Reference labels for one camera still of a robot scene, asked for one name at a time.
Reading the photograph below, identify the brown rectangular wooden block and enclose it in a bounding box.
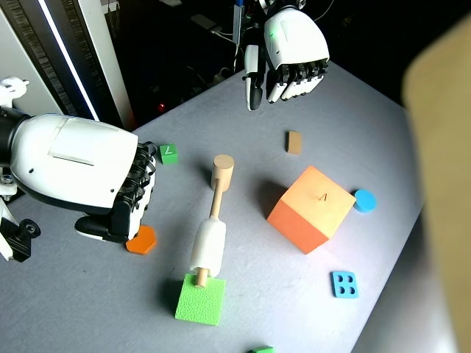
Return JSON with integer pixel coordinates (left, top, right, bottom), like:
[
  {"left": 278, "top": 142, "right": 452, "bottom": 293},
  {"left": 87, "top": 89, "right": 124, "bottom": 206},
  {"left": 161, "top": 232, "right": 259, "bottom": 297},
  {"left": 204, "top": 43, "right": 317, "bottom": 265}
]
[{"left": 285, "top": 130, "right": 303, "bottom": 155}]

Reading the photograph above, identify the large orange cube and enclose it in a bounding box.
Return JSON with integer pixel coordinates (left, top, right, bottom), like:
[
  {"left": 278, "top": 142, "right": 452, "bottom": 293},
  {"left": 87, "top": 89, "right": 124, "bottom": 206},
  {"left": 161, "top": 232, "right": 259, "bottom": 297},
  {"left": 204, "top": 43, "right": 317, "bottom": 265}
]
[{"left": 266, "top": 165, "right": 357, "bottom": 255}]

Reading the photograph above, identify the white panel with light strip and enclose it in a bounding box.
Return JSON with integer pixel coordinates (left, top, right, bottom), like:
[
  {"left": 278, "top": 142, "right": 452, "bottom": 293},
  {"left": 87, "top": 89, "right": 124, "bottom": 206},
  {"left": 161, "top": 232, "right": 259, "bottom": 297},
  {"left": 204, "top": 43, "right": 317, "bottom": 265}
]
[{"left": 0, "top": 0, "right": 135, "bottom": 132}]

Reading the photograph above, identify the beige blurred board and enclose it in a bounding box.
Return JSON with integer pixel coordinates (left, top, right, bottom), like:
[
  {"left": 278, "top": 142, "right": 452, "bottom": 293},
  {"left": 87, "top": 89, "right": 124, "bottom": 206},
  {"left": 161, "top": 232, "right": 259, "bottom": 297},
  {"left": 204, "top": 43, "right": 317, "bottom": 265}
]
[{"left": 403, "top": 13, "right": 471, "bottom": 353}]

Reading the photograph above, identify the grey table cloth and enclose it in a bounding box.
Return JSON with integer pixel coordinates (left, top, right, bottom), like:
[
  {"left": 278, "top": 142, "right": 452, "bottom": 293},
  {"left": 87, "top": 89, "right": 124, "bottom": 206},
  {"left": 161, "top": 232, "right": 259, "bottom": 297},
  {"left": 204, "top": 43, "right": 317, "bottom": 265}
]
[{"left": 0, "top": 60, "right": 428, "bottom": 353}]

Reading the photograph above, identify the blue round disc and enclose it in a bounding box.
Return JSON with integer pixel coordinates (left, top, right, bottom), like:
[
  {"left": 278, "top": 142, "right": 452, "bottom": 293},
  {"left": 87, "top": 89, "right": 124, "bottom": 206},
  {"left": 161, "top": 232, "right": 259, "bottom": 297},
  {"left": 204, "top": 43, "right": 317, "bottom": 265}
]
[{"left": 353, "top": 188, "right": 378, "bottom": 214}]

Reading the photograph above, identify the small green letter cube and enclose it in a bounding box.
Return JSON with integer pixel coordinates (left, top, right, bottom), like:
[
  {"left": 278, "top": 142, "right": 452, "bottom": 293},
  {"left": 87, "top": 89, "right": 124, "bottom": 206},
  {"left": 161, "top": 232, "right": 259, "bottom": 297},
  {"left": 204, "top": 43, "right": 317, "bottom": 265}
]
[{"left": 159, "top": 143, "right": 180, "bottom": 165}]

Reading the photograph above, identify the wooden mallet with white grip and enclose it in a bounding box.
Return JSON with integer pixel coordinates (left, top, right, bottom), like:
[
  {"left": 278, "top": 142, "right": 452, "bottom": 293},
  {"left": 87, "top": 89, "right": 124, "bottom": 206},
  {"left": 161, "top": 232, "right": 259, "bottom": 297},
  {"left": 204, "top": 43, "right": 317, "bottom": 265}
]
[{"left": 189, "top": 154, "right": 236, "bottom": 288}]

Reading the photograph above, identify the white power adapter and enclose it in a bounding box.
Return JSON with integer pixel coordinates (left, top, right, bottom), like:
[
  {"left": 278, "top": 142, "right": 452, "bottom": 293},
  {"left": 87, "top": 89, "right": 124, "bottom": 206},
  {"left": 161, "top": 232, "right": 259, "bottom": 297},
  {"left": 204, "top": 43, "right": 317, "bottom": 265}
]
[{"left": 190, "top": 13, "right": 219, "bottom": 33}]

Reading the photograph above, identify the blue and white adapter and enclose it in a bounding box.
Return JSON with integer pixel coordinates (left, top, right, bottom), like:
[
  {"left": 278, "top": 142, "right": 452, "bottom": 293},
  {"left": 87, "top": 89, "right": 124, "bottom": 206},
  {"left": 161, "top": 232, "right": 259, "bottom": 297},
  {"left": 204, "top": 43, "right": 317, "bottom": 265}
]
[{"left": 233, "top": 0, "right": 245, "bottom": 47}]

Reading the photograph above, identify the green textured cube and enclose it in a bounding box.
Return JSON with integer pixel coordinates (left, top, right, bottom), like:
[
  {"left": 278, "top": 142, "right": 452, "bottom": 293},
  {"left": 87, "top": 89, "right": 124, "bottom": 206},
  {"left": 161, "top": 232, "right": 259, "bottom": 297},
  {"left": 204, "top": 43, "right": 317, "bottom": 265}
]
[{"left": 174, "top": 272, "right": 227, "bottom": 327}]

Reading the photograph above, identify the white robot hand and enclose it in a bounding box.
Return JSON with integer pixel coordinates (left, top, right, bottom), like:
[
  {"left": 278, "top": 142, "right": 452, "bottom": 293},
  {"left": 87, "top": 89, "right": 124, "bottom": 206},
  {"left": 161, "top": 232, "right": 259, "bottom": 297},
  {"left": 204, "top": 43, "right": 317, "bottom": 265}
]
[
  {"left": 242, "top": 5, "right": 330, "bottom": 112},
  {"left": 10, "top": 113, "right": 160, "bottom": 244}
]

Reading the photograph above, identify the blue square four-hole block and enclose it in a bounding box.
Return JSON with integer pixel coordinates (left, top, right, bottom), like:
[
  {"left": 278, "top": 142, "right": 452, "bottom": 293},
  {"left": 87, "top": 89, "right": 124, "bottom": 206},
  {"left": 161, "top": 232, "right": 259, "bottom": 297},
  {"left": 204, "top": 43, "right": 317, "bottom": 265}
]
[{"left": 330, "top": 271, "right": 360, "bottom": 299}]

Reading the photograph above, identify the orange hexagon block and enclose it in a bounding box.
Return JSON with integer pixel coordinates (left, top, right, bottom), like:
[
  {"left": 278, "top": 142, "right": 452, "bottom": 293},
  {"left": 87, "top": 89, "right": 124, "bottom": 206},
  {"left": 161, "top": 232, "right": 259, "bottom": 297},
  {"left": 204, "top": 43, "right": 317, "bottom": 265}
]
[{"left": 125, "top": 224, "right": 157, "bottom": 255}]

